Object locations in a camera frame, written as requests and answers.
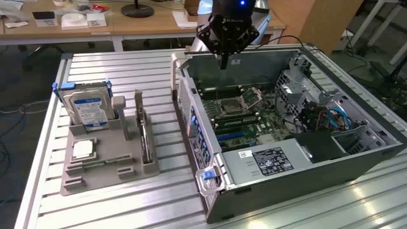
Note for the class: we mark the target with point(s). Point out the black and white box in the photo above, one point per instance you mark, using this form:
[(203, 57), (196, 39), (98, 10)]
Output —
[(44, 19)]

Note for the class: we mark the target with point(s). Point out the black plastic shroud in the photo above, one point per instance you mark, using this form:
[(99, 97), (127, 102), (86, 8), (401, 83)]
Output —
[(318, 148)]

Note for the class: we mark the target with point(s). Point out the metal disk bay cage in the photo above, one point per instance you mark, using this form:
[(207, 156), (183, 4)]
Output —
[(295, 95)]

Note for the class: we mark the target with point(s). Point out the grey parts rack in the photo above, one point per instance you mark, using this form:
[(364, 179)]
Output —
[(108, 171)]

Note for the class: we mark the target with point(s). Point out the blue latch tab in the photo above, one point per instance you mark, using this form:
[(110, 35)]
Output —
[(208, 176)]

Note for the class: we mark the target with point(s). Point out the tape roll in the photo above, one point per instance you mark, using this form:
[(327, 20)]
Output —
[(59, 2)]

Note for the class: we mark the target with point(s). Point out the brown cardboard box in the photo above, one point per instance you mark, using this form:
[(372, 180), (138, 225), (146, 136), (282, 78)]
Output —
[(191, 8)]

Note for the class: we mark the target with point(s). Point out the black round lamp base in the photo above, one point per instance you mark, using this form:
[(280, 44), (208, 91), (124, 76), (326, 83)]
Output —
[(138, 10)]

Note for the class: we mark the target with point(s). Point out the white flat box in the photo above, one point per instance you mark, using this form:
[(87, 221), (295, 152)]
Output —
[(184, 20)]

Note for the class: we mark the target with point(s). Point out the green RAM stick bare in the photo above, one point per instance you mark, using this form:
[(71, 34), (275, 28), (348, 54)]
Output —
[(95, 163)]

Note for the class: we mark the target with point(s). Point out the beige fixture bracket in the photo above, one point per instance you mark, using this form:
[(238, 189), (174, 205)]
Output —
[(174, 71)]

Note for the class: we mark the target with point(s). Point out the wooden desk white frame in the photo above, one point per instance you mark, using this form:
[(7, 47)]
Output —
[(143, 23)]

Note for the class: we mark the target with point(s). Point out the hard disk blue label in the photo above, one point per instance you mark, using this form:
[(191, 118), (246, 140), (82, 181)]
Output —
[(88, 107)]

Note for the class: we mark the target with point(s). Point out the blue expansion slot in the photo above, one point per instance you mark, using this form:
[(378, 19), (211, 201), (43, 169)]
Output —
[(230, 136)]

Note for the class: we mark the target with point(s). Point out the clear plastic bag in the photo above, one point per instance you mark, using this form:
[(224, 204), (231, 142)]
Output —
[(12, 14)]

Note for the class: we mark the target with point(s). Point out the blue disk caddy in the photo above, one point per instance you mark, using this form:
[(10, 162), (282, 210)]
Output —
[(67, 85)]

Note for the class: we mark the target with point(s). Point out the open dark PC case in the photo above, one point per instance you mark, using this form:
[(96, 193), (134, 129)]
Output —
[(286, 190)]

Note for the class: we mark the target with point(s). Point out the graphics card with metal bracket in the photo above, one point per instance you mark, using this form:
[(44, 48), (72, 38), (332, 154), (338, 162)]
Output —
[(144, 143)]

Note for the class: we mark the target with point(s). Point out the green motherboard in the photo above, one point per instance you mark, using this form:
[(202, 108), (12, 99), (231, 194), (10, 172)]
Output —
[(263, 124)]

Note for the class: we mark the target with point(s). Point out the wooden cabinet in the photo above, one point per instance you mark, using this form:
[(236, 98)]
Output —
[(327, 23)]

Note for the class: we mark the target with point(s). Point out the perforated metal disk bay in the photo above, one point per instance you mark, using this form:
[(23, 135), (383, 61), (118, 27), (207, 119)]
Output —
[(359, 140)]

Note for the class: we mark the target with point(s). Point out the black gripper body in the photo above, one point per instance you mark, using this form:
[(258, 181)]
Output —
[(232, 14)]

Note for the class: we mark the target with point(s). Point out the red packet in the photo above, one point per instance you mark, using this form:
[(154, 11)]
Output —
[(99, 7)]

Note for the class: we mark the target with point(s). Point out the black expansion slot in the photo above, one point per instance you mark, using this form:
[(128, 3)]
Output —
[(227, 130)]

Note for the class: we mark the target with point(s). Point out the green RAM stick white labels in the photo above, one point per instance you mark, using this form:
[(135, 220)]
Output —
[(238, 121)]

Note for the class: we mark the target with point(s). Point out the white box printed label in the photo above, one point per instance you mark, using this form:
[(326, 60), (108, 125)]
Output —
[(96, 20)]

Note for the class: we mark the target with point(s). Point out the white table frame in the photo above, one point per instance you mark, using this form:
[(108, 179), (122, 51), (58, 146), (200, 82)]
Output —
[(382, 21)]

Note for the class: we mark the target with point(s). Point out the grey power supply black label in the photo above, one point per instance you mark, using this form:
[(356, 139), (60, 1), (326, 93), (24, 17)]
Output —
[(242, 171)]

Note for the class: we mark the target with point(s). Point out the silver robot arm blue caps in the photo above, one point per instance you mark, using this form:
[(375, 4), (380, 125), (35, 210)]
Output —
[(203, 9)]

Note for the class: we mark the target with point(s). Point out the black chair base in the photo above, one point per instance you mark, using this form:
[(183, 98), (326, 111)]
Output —
[(35, 55)]

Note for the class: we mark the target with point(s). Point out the metal socket cover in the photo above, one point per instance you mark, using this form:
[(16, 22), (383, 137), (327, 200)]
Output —
[(252, 95)]

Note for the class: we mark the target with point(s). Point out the CPU chip silver lid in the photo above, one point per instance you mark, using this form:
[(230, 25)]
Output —
[(83, 149)]

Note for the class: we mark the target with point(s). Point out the white box with bowl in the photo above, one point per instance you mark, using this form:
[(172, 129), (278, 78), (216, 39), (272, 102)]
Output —
[(74, 21)]

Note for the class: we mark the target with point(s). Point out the white paper label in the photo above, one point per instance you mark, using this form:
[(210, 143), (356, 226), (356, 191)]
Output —
[(16, 24)]

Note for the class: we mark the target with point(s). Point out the CPU socket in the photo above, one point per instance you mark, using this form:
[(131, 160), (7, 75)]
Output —
[(230, 107)]

